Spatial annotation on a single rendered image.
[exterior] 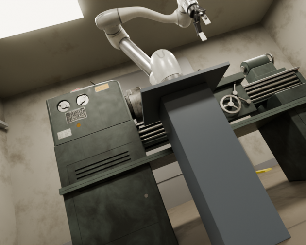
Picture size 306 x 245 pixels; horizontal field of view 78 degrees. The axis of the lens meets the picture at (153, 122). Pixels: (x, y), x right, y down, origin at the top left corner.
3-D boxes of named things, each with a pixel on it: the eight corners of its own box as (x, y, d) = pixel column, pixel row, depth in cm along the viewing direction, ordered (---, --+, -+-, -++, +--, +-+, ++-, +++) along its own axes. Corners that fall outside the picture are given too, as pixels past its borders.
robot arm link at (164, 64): (157, 80, 103) (143, 49, 110) (161, 95, 120) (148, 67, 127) (184, 68, 102) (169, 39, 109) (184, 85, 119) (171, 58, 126)
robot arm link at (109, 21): (115, 2, 132) (122, 18, 145) (91, 9, 134) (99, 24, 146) (118, 16, 128) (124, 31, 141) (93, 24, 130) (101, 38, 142)
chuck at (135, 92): (138, 112, 152) (127, 82, 165) (143, 127, 180) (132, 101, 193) (149, 108, 153) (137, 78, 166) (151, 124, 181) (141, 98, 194)
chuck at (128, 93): (134, 113, 151) (123, 83, 165) (139, 129, 180) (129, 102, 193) (138, 112, 152) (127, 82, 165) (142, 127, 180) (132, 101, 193)
